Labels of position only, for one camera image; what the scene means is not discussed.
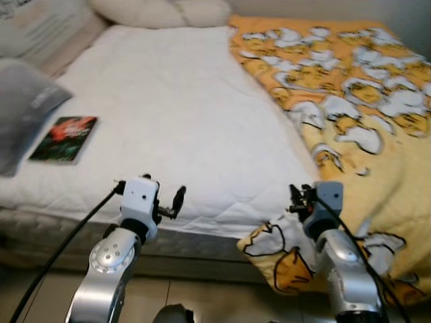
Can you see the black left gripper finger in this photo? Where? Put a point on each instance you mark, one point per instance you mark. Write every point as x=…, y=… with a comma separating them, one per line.
x=145, y=177
x=179, y=200

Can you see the yellow cartoon egg blanket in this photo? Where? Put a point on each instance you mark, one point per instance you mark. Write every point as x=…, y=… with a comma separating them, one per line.
x=377, y=168

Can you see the dark book with red cover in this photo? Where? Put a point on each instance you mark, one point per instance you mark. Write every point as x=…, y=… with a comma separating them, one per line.
x=64, y=138

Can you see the grey pillow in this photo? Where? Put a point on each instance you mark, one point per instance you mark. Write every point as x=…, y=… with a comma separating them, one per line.
x=23, y=114

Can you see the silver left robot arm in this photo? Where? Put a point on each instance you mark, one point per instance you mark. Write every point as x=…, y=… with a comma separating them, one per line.
x=108, y=269

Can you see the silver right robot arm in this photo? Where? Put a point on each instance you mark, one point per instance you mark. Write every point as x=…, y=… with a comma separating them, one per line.
x=343, y=276

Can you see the beige patterned mattress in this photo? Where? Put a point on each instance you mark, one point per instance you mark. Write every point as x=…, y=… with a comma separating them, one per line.
x=202, y=252

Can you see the white quilted mattress pad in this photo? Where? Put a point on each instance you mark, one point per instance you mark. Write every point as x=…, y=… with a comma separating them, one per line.
x=175, y=121

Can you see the beige knotted bolster pillow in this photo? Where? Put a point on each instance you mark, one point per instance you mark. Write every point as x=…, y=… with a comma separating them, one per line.
x=155, y=12

